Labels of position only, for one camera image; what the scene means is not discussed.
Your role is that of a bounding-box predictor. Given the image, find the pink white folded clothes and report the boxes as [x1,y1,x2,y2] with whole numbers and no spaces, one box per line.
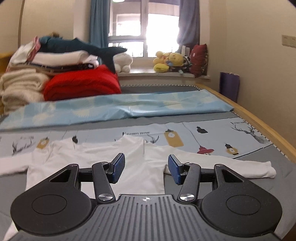
[6,36,41,72]

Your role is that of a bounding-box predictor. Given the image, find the yellow plush toy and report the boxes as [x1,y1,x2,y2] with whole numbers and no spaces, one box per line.
[153,51,191,74]

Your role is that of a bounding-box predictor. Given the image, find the red folded blanket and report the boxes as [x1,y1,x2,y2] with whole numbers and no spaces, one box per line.
[43,65,121,101]

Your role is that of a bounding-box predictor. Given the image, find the dark patterned folded cloth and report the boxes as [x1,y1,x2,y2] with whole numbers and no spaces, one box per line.
[28,62,99,76]

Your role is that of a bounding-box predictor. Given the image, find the blue right curtain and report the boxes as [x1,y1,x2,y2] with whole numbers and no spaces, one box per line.
[177,0,200,53]

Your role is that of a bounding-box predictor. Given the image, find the cream knitted folded blanket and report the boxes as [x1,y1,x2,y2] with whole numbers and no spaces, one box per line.
[1,69,50,114]

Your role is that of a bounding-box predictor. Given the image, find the blue curtain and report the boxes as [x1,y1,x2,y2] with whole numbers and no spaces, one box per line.
[177,0,200,53]
[89,0,110,48]

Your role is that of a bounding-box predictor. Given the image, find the purple rolled mat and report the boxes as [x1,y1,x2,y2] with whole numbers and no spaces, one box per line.
[219,72,240,102]

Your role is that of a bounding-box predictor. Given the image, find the wooden bed frame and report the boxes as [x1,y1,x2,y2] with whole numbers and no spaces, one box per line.
[0,52,296,164]

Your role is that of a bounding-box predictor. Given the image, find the white folded blanket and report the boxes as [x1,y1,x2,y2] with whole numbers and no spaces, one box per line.
[30,51,99,68]

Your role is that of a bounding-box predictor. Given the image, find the dark red cushion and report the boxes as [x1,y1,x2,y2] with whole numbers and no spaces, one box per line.
[190,44,208,78]

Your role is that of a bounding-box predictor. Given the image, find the white plush toy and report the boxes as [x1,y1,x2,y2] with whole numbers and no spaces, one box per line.
[113,53,133,73]

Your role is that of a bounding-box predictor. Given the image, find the blue left curtain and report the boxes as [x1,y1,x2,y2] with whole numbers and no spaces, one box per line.
[89,0,110,48]

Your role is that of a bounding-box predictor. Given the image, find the light blue patterned quilt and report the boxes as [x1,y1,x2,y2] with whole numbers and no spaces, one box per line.
[1,90,233,131]

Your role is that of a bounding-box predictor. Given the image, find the white framed window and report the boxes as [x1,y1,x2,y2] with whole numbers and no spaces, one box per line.
[108,0,180,58]

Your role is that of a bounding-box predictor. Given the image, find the grey printed bed sheet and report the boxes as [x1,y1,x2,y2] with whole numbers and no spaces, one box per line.
[1,86,295,240]

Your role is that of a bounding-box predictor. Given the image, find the beige wall socket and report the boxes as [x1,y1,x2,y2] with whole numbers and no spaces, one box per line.
[281,35,296,48]

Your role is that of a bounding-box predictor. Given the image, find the white long-sleeve baby shirt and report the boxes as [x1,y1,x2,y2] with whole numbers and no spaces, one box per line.
[1,136,282,240]

